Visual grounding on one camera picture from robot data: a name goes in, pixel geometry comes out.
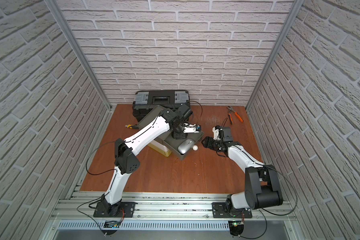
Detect yellow black utility knife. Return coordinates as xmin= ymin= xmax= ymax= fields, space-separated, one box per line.
xmin=125 ymin=125 xmax=139 ymax=129

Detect aluminium front rail frame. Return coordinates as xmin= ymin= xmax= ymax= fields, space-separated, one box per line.
xmin=41 ymin=190 xmax=304 ymax=240

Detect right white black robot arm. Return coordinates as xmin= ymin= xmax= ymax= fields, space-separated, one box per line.
xmin=202 ymin=125 xmax=284 ymax=215

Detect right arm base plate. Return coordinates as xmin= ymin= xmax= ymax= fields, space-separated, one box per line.
xmin=212 ymin=202 xmax=253 ymax=219

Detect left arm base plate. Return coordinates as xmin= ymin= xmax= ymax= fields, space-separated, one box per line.
xmin=93 ymin=202 xmax=136 ymax=218

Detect silver computer mouse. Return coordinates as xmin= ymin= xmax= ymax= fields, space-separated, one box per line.
xmin=177 ymin=139 xmax=196 ymax=155

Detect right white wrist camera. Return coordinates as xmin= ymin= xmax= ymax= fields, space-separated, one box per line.
xmin=213 ymin=125 xmax=223 ymax=141

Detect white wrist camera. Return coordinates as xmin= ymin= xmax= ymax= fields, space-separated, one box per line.
xmin=183 ymin=123 xmax=202 ymax=134
xmin=213 ymin=125 xmax=223 ymax=141

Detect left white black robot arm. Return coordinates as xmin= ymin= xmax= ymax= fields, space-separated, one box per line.
xmin=96 ymin=104 xmax=192 ymax=217

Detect black plastic toolbox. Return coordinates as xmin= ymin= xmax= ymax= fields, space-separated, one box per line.
xmin=132 ymin=90 xmax=190 ymax=122

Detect grey three-drawer storage box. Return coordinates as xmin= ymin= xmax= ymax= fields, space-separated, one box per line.
xmin=137 ymin=106 xmax=204 ymax=160

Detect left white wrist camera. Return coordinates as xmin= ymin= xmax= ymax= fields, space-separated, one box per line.
xmin=183 ymin=123 xmax=202 ymax=134

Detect orange handled pliers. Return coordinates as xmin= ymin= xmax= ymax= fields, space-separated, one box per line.
xmin=227 ymin=106 xmax=244 ymax=125

